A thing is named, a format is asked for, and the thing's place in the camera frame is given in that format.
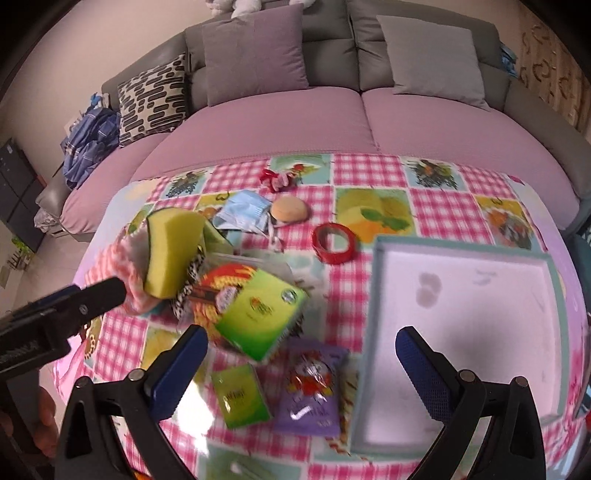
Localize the pink white striped cloth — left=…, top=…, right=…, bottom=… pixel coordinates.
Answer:
left=84, top=228, right=159, bottom=315

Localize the black white leopard scrunchie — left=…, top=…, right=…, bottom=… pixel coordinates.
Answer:
left=170, top=246, right=206, bottom=321

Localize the small green packet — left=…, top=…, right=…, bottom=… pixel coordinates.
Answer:
left=211, top=364, right=271, bottom=430

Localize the green tissue pack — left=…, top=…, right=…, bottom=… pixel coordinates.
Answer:
left=214, top=269, right=308, bottom=363

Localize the yellow green sponge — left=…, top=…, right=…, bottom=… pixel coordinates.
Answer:
left=144, top=208, right=205, bottom=300

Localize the purple cartoon snack packet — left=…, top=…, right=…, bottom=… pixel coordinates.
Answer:
left=273, top=337, right=349, bottom=438

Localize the red tape roll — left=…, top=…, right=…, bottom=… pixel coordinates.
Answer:
left=311, top=222, right=358, bottom=265

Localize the person's left hand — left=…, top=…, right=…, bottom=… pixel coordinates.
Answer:
left=0, top=386, right=60, bottom=458

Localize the white tray teal rim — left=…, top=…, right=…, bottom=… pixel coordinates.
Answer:
left=349, top=235, right=569, bottom=458

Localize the clear box orange label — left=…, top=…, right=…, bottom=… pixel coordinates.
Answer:
left=180, top=254, right=294, bottom=347

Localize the dark cabinet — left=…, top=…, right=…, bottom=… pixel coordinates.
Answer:
left=0, top=139, right=45, bottom=253

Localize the lime green cloth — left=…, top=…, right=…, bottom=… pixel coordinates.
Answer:
left=204, top=220, right=235, bottom=255

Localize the checkered fruit tablecloth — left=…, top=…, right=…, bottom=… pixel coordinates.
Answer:
left=52, top=153, right=584, bottom=479

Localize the blue plaid clothing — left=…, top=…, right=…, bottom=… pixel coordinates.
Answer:
left=60, top=93, right=120, bottom=190

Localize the blue face mask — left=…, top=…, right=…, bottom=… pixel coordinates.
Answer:
left=211, top=190, right=271, bottom=234

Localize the black white patterned cushion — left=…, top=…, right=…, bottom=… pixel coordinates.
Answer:
left=117, top=53, right=188, bottom=148

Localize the grey pink sofa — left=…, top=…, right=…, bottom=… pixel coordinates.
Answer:
left=36, top=1, right=590, bottom=241

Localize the mauve cushion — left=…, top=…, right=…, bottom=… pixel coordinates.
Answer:
left=202, top=4, right=308, bottom=106

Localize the grey cushion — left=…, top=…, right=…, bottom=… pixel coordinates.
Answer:
left=377, top=15, right=490, bottom=111

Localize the patterned beige curtain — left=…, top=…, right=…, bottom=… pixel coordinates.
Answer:
left=518, top=3, right=590, bottom=135

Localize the grey white plush toy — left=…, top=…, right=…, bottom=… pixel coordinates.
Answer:
left=205, top=0, right=317, bottom=20

